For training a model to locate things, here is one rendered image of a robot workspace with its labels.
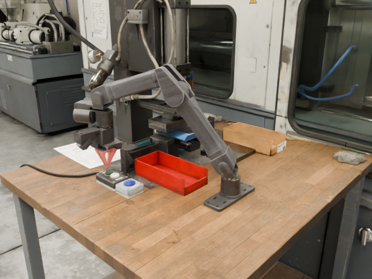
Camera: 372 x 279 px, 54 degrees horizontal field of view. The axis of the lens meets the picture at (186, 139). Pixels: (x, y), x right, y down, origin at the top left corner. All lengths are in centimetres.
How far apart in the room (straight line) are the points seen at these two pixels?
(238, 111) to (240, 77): 19
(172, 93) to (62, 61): 352
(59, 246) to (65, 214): 147
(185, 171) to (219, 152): 25
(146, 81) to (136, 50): 41
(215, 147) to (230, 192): 15
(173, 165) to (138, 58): 46
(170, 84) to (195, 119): 13
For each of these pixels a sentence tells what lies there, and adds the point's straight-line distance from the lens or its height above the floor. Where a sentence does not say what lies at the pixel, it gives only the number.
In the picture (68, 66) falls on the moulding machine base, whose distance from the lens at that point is 456.
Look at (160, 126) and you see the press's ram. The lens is 141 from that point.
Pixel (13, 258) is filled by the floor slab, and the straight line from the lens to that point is 262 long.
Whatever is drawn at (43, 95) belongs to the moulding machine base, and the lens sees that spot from 448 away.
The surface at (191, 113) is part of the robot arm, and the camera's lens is 109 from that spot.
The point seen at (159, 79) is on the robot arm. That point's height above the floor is 128.
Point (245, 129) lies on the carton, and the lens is 171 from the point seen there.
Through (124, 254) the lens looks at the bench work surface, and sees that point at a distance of 96.
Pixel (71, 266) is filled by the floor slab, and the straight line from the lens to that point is 243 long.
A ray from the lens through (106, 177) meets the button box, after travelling 128.
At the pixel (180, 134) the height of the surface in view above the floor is 99.
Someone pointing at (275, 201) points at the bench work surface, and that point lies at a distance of 120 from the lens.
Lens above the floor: 148
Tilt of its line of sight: 20 degrees down
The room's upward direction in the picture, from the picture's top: straight up
